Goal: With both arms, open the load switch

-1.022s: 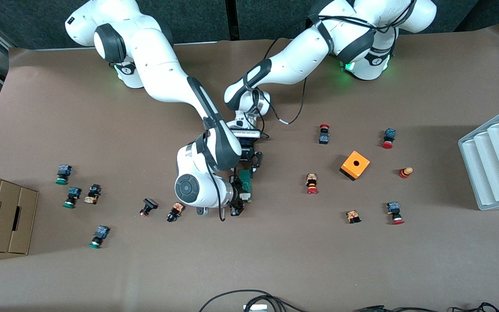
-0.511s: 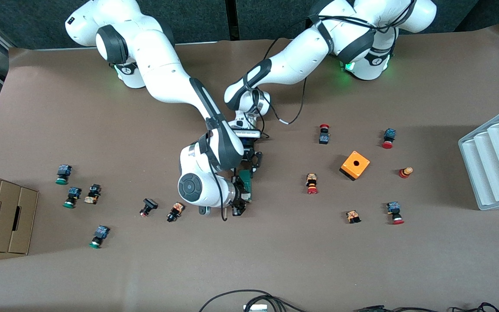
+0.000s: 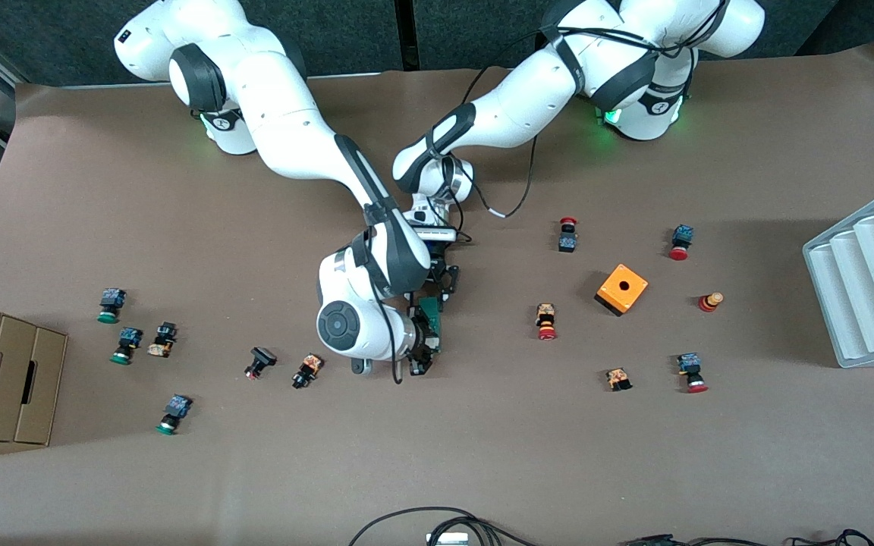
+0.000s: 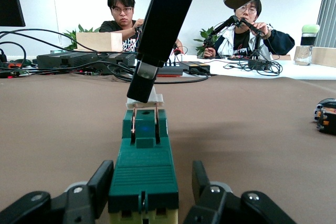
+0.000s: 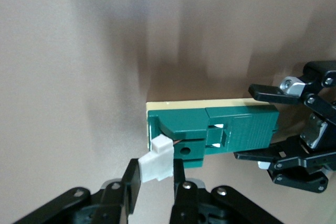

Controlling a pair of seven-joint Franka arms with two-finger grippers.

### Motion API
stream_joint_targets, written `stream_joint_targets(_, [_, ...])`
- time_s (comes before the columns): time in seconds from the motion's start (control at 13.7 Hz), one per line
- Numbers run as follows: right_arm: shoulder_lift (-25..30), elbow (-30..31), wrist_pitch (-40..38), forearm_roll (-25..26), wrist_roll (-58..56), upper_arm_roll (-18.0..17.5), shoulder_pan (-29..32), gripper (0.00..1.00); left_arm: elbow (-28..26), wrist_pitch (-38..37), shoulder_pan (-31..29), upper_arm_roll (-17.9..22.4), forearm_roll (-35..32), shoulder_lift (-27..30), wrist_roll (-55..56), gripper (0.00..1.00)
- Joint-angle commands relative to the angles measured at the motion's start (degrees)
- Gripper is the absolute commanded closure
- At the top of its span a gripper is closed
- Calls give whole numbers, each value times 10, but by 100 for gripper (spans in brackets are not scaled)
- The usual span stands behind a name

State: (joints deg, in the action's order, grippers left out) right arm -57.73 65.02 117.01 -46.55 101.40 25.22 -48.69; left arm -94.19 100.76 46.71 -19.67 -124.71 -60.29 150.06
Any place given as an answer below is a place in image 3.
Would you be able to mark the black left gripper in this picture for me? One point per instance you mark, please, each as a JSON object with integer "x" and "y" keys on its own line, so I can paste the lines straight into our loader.
{"x": 441, "y": 274}

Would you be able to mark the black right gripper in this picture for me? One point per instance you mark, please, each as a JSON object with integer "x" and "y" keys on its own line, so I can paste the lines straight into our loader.
{"x": 420, "y": 334}

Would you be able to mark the green load switch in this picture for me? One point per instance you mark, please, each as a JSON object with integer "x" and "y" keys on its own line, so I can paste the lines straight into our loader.
{"x": 438, "y": 324}

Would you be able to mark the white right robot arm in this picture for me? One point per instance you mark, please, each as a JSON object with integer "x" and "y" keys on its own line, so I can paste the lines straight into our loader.
{"x": 293, "y": 136}

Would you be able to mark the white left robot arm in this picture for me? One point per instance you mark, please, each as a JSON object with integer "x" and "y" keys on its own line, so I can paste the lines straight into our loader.
{"x": 520, "y": 98}

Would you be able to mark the red emergency stop orange block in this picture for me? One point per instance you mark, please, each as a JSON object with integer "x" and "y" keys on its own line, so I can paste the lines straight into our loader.
{"x": 546, "y": 321}

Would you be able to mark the black push button orange block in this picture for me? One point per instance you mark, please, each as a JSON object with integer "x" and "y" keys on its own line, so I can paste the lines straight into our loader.
{"x": 306, "y": 370}

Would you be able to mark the orange black contact block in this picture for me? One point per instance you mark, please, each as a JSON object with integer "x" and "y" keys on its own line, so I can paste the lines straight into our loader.
{"x": 618, "y": 378}

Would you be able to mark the small white connector box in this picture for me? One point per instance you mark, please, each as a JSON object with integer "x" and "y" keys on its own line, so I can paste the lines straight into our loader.
{"x": 447, "y": 539}

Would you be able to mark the red mushroom button blue block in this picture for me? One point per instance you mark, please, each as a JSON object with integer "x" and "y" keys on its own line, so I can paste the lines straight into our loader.
{"x": 680, "y": 242}
{"x": 691, "y": 371}

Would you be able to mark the brown table cover sheet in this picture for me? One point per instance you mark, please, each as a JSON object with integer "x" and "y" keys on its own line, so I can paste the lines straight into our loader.
{"x": 634, "y": 455}

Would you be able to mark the red yellow button head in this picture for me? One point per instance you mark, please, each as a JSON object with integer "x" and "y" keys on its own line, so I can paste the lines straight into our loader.
{"x": 710, "y": 302}

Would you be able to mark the green mushroom push button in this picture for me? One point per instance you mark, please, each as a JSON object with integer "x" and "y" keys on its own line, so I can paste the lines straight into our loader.
{"x": 174, "y": 414}
{"x": 127, "y": 345}
{"x": 111, "y": 305}

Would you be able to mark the white ribbed plastic tray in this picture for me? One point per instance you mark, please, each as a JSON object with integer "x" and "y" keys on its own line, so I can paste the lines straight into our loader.
{"x": 869, "y": 288}

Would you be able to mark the black rectangular switch red base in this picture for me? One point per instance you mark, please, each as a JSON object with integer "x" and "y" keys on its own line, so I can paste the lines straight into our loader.
{"x": 259, "y": 362}

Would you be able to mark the orange button enclosure box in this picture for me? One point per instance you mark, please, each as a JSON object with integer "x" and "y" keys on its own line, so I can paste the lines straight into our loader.
{"x": 622, "y": 289}

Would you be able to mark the black selector switch orange block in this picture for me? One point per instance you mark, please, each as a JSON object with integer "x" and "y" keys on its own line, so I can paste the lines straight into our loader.
{"x": 162, "y": 340}

